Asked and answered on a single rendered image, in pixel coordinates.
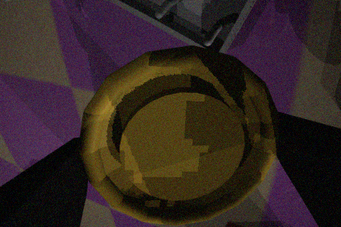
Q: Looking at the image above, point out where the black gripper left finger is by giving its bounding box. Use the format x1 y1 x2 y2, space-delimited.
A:
0 137 88 227

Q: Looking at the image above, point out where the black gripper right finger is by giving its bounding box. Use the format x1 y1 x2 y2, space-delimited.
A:
276 111 341 227

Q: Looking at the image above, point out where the yellow round plate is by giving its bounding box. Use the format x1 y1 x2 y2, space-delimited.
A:
79 45 279 225

